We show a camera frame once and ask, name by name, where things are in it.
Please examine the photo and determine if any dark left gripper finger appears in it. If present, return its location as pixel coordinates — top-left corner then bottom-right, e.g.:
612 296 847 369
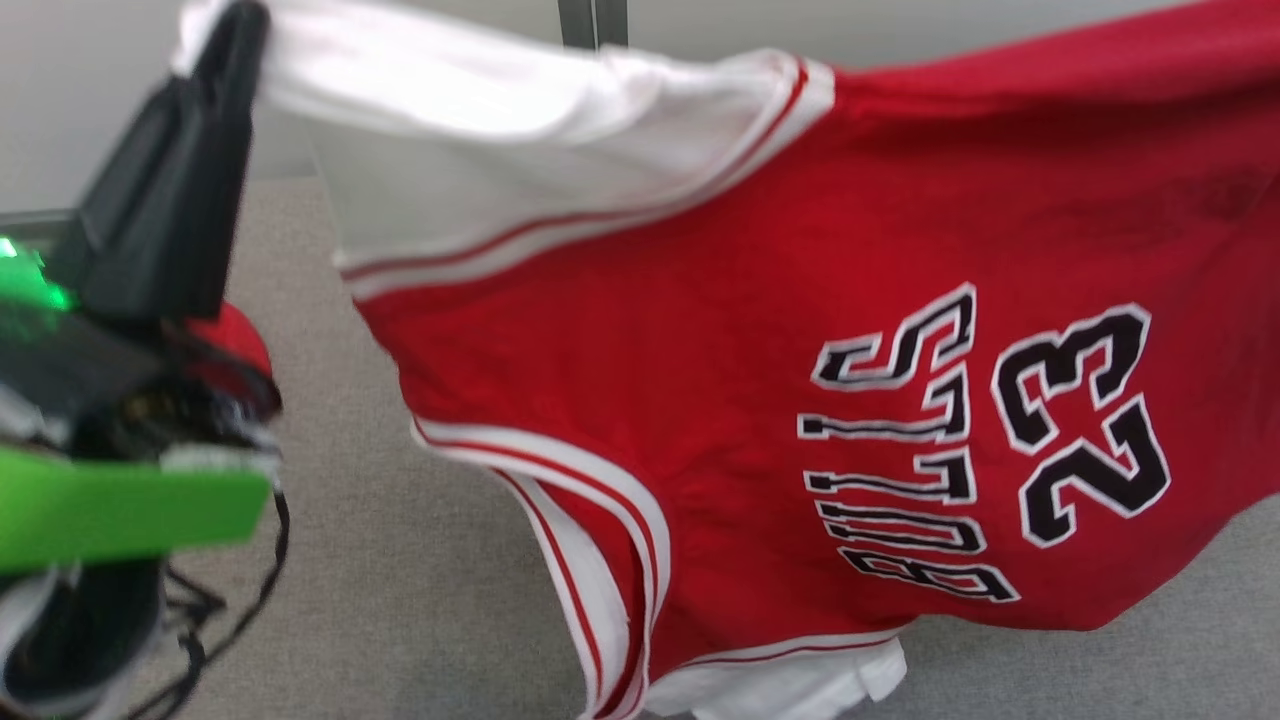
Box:
175 0 274 323
45 75 201 306

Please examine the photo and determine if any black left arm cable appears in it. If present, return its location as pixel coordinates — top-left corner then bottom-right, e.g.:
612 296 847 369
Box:
128 488 293 720

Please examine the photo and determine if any grey wall base rail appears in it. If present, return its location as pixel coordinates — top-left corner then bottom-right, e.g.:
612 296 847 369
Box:
0 208 79 244

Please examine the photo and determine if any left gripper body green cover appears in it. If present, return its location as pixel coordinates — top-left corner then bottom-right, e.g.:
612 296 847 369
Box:
0 235 284 578

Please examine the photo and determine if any red Bulls 23 basketball jersey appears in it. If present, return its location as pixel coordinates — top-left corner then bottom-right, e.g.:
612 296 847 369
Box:
170 0 1280 720

